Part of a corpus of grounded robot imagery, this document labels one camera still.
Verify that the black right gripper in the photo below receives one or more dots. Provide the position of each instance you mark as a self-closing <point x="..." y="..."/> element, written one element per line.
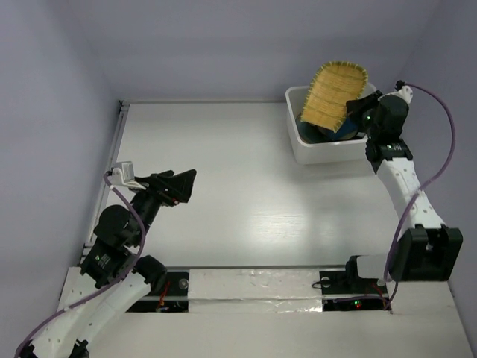
<point x="356" y="107"/>

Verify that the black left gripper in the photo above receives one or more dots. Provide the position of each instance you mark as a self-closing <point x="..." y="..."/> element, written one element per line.
<point x="179" y="186"/>

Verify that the dark blue leaf plate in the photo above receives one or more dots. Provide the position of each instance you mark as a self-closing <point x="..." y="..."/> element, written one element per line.
<point x="347" y="131"/>

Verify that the green yellow woven tray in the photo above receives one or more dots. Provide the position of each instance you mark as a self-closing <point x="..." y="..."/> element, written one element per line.
<point x="333" y="85"/>

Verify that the black rimmed beige plate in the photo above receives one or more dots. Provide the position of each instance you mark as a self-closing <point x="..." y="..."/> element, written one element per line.
<point x="313" y="135"/>

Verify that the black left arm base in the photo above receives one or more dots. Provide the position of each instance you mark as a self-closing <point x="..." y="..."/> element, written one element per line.
<point x="172" y="298"/>

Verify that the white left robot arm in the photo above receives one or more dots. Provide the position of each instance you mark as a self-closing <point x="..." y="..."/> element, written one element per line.
<point x="115" y="274"/>

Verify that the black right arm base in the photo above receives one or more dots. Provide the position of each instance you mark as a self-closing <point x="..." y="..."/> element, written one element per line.
<point x="345" y="290"/>

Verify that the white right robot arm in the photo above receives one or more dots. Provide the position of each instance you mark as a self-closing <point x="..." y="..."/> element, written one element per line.
<point x="423" y="247"/>

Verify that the white plastic bin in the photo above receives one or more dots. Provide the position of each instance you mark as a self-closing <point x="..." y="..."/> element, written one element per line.
<point x="321" y="152"/>

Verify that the white foam front panel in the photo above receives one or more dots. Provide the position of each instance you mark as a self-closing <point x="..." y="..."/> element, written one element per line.
<point x="254" y="290"/>

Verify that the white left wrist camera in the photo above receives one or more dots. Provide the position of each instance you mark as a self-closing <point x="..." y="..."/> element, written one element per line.
<point x="122" y="174"/>

